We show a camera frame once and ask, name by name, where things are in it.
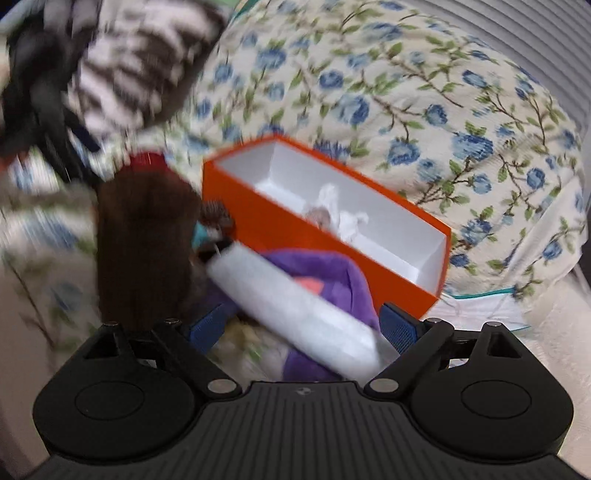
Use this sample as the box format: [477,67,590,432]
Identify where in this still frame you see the white embossed armrest cover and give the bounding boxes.
[518,267,591,476]

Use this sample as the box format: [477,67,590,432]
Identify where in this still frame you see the red knitted plush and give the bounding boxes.
[125,151,168,171]

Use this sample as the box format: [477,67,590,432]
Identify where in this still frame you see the floral sofa cover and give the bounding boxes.
[0,0,588,384]

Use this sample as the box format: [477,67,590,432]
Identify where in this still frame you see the striped fuzzy pillow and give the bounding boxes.
[68,1,232,138]

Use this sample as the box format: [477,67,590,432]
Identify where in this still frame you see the orange cardboard box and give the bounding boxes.
[201,136,451,318]

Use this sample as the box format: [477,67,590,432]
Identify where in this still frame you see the grey sparkly scrunchie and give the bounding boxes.
[199,201,235,236]

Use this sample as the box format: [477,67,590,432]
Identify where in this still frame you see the beige scrunchie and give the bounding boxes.
[221,317,257,348]

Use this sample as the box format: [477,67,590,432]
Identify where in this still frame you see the purple plush cloth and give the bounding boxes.
[193,248,385,383]

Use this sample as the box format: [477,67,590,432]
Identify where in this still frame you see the brown wooden log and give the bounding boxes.
[96,170,202,330]

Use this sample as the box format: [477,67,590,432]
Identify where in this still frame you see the white face mask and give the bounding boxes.
[206,243,399,384]

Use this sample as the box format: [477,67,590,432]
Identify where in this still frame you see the teal edged mask packet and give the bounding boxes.
[426,289,529,331]

